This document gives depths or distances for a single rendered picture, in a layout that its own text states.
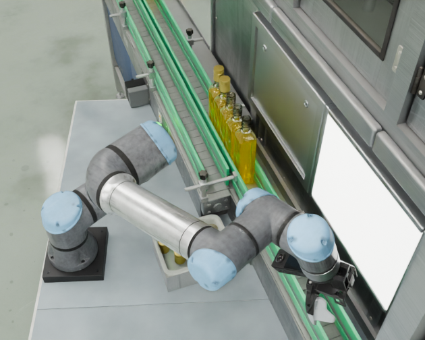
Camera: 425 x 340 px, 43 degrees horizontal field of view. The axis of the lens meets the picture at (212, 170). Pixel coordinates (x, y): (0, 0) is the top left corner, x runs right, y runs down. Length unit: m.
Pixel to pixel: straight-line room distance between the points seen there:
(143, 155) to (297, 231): 0.43
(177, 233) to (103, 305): 0.73
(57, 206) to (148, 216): 0.58
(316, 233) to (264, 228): 0.10
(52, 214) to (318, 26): 0.88
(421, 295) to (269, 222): 0.47
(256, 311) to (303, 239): 0.74
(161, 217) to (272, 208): 0.21
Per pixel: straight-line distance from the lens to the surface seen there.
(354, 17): 1.30
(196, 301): 1.65
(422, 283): 0.55
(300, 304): 1.47
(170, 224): 1.00
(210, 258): 0.92
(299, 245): 0.92
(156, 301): 1.66
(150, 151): 1.22
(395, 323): 0.62
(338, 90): 1.33
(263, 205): 0.99
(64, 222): 1.56
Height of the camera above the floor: 2.18
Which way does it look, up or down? 46 degrees down
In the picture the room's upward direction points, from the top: straight up
